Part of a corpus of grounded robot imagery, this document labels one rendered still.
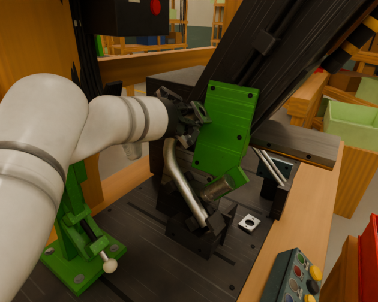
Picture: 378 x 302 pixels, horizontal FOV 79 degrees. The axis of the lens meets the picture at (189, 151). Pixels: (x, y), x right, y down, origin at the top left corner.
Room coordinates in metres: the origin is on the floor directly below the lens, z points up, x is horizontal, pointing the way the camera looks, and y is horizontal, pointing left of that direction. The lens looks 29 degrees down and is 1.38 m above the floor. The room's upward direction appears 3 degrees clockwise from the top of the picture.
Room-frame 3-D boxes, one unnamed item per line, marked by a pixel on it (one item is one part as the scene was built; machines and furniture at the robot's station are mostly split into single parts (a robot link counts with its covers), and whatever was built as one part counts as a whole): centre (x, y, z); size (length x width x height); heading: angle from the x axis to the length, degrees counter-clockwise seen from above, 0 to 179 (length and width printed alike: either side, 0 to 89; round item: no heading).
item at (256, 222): (0.46, -0.18, 0.90); 0.06 x 0.04 x 0.01; 139
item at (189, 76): (0.76, -0.02, 1.07); 0.30 x 0.18 x 0.34; 148
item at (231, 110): (0.50, -0.09, 1.17); 0.13 x 0.12 x 0.20; 148
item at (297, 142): (0.61, -0.20, 1.11); 0.39 x 0.16 x 0.03; 58
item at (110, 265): (0.30, 0.16, 0.96); 0.06 x 0.03 x 0.06; 58
